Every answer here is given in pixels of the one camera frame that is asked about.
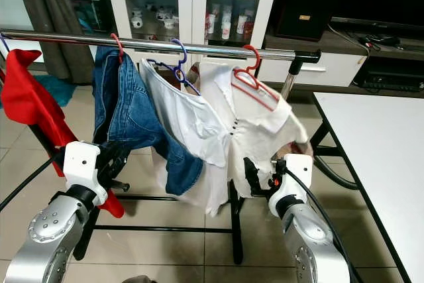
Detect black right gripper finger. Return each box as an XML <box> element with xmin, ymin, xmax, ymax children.
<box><xmin>242</xmin><ymin>157</ymin><xmax>264</xmax><ymax>195</ymax></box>

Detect white buttoned shirt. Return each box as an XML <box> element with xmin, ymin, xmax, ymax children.
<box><xmin>199</xmin><ymin>61</ymin><xmax>312</xmax><ymax>198</ymax></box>

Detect white cotton top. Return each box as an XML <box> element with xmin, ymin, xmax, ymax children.
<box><xmin>139</xmin><ymin>58</ymin><xmax>233</xmax><ymax>216</ymax></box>

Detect red knit garment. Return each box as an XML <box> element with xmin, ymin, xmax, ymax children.
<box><xmin>0</xmin><ymin>48</ymin><xmax>125</xmax><ymax>219</ymax></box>

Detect red plastic hanger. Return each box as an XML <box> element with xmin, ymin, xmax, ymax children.
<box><xmin>232</xmin><ymin>44</ymin><xmax>282</xmax><ymax>113</ymax></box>
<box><xmin>110</xmin><ymin>33</ymin><xmax>125</xmax><ymax>57</ymax></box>

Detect blue denim jeans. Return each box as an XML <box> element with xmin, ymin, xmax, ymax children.
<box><xmin>93</xmin><ymin>46</ymin><xmax>205</xmax><ymax>196</ymax></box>

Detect teal rug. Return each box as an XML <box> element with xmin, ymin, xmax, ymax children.
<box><xmin>33</xmin><ymin>74</ymin><xmax>77</xmax><ymax>108</ymax></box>

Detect grey robot foot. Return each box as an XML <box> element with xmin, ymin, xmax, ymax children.
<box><xmin>119</xmin><ymin>275</ymin><xmax>160</xmax><ymax>283</ymax></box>

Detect white table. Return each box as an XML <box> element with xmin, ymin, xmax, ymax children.
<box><xmin>311</xmin><ymin>91</ymin><xmax>424</xmax><ymax>283</ymax></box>

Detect white drawer unit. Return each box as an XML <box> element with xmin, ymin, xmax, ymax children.
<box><xmin>258</xmin><ymin>53</ymin><xmax>348</xmax><ymax>88</ymax></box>

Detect red bottle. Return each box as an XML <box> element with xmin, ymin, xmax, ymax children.
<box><xmin>244</xmin><ymin>18</ymin><xmax>255</xmax><ymax>42</ymax></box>

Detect white bottle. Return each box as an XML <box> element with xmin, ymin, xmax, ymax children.
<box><xmin>203</xmin><ymin>11</ymin><xmax>214</xmax><ymax>38</ymax></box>
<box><xmin>221</xmin><ymin>7</ymin><xmax>233</xmax><ymax>40</ymax></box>

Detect grey-brown curtain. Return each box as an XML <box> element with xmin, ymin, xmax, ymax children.
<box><xmin>13</xmin><ymin>0</ymin><xmax>100</xmax><ymax>82</ymax></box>

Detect black media player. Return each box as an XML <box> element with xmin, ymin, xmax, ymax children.
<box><xmin>352</xmin><ymin>58</ymin><xmax>424</xmax><ymax>93</ymax></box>

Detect dark TV console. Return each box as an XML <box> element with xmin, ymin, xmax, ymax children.
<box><xmin>265</xmin><ymin>21</ymin><xmax>424</xmax><ymax>93</ymax></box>

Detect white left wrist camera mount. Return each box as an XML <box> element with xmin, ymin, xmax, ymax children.
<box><xmin>62</xmin><ymin>141</ymin><xmax>107</xmax><ymax>205</ymax></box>

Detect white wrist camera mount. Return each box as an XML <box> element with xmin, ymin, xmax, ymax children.
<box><xmin>268</xmin><ymin>154</ymin><xmax>314</xmax><ymax>201</ymax></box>
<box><xmin>62</xmin><ymin>141</ymin><xmax>107</xmax><ymax>205</ymax></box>

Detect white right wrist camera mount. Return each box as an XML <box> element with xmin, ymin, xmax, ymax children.
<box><xmin>268</xmin><ymin>154</ymin><xmax>314</xmax><ymax>201</ymax></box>

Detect black clothes rack frame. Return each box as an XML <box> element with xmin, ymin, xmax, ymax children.
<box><xmin>26</xmin><ymin>50</ymin><xmax>362</xmax><ymax>265</ymax></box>

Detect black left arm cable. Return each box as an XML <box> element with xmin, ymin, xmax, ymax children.
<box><xmin>0</xmin><ymin>150</ymin><xmax>67</xmax><ymax>211</ymax></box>

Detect chrome clothes rail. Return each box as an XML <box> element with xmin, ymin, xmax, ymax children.
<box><xmin>0</xmin><ymin>28</ymin><xmax>323</xmax><ymax>65</ymax></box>

